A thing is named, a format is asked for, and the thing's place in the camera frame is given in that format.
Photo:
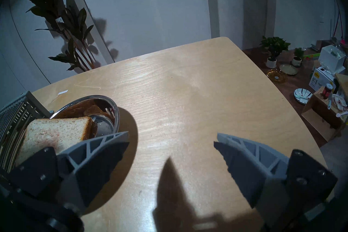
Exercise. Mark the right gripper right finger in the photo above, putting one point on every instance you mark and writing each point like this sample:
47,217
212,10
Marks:
252,169

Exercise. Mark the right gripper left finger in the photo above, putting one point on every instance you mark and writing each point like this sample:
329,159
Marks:
89,169

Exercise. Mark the shiny metal plate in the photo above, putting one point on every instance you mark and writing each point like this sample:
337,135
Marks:
103,125

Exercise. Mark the slice of bread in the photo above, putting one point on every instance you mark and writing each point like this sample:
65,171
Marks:
54,131

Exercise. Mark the small white paper scrap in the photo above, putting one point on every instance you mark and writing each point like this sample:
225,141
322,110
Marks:
62,92

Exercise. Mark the brown cardboard box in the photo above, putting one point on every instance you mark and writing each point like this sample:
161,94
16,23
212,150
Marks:
318,114

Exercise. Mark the patterned small plate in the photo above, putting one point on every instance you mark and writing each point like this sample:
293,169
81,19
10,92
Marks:
302,95

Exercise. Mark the grey dish rack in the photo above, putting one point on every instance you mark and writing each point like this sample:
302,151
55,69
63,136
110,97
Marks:
16,109

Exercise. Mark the amber glass dish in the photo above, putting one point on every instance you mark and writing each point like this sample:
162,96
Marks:
276,76

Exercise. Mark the white plastic spoon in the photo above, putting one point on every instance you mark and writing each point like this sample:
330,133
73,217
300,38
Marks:
341,114

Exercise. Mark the pale ceramic plate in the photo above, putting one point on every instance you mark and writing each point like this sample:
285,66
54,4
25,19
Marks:
288,69

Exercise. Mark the white pink crumpled cloth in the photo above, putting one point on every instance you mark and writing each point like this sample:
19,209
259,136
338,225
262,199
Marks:
339,102

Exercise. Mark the white and yellow carton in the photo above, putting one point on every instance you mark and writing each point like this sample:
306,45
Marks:
318,79

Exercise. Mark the tiny potted plant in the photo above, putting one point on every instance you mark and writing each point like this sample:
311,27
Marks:
298,54

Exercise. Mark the wooden cutting board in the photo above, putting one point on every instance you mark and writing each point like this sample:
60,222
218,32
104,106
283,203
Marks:
343,82

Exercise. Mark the bushy small potted plant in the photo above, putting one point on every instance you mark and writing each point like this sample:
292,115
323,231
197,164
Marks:
274,45

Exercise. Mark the white open box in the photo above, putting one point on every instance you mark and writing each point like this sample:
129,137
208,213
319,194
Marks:
330,60

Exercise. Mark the pink dustpan brush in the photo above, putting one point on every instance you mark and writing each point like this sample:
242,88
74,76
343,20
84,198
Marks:
341,42

